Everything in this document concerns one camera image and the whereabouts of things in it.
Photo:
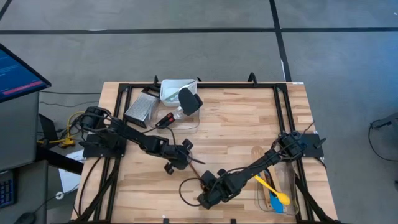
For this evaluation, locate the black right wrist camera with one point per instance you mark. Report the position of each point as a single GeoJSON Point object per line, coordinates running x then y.
{"type": "Point", "coordinates": [231, 185]}

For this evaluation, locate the yellow silicone spoon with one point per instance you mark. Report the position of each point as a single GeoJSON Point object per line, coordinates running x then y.
{"type": "Point", "coordinates": [281, 197]}

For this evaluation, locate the white paper sheet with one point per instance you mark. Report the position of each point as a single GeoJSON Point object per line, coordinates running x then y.
{"type": "Point", "coordinates": [70, 182]}

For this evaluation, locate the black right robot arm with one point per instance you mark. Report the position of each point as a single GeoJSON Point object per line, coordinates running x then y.
{"type": "Point", "coordinates": [267, 161]}

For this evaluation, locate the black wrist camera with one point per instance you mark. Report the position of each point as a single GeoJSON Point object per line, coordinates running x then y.
{"type": "Point", "coordinates": [231, 185]}
{"type": "Point", "coordinates": [172, 149]}

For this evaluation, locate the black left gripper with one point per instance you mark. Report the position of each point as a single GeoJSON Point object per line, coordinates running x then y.
{"type": "Point", "coordinates": [177, 154]}

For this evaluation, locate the computer monitor blue screen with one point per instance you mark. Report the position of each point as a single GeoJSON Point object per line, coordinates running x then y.
{"type": "Point", "coordinates": [15, 74]}

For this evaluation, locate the clear plastic container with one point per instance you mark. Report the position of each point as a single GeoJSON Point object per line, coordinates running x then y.
{"type": "Point", "coordinates": [292, 186]}
{"type": "Point", "coordinates": [186, 126]}

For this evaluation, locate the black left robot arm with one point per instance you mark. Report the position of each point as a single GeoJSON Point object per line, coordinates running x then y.
{"type": "Point", "coordinates": [130, 133]}

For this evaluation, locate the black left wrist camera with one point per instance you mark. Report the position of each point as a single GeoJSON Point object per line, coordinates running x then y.
{"type": "Point", "coordinates": [172, 149]}

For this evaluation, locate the black table clamp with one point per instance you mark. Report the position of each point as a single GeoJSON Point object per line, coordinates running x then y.
{"type": "Point", "coordinates": [252, 77]}
{"type": "Point", "coordinates": [155, 79]}

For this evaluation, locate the black angled panel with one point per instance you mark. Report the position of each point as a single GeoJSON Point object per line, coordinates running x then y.
{"type": "Point", "coordinates": [46, 127]}

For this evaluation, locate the white plastic bin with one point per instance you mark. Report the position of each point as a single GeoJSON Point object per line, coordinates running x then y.
{"type": "Point", "coordinates": [169, 90]}

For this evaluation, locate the black keyboard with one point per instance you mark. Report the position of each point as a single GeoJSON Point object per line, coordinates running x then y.
{"type": "Point", "coordinates": [6, 189]}

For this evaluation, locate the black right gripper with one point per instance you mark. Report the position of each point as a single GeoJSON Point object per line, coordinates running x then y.
{"type": "Point", "coordinates": [217, 188]}

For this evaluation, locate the black aluminium table frame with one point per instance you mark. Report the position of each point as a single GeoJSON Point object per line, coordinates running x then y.
{"type": "Point", "coordinates": [233, 84]}

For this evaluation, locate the light wooden slotted spatula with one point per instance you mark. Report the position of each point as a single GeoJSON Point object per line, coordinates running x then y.
{"type": "Point", "coordinates": [257, 154]}

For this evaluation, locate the black computer mouse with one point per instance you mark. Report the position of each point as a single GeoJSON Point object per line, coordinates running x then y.
{"type": "Point", "coordinates": [25, 218]}

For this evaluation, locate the large blue silicone spoon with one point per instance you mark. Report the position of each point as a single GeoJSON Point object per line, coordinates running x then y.
{"type": "Point", "coordinates": [278, 207]}

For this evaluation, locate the black desk beam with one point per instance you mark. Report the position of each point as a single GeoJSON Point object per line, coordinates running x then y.
{"type": "Point", "coordinates": [56, 160]}

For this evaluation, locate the black rectangular turner spatula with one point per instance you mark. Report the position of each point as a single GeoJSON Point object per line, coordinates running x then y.
{"type": "Point", "coordinates": [164, 121]}

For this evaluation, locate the black mesh organizer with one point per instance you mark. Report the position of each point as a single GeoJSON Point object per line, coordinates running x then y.
{"type": "Point", "coordinates": [141, 109]}

